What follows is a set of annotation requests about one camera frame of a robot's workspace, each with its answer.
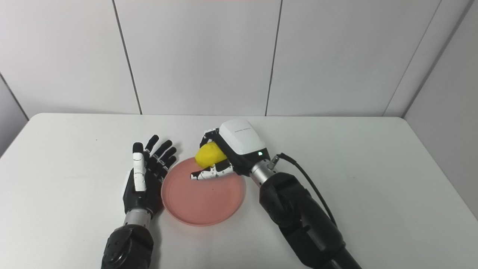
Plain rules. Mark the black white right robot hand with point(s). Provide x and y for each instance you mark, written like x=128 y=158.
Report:
x=242 y=140

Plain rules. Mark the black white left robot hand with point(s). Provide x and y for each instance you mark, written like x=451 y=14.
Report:
x=145 y=194

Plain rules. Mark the yellow lemon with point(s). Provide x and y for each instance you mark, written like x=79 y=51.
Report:
x=209 y=155

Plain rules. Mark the pink round plate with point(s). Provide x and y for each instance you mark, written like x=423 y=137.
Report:
x=201 y=205

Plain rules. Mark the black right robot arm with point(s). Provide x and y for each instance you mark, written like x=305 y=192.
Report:
x=298 y=216

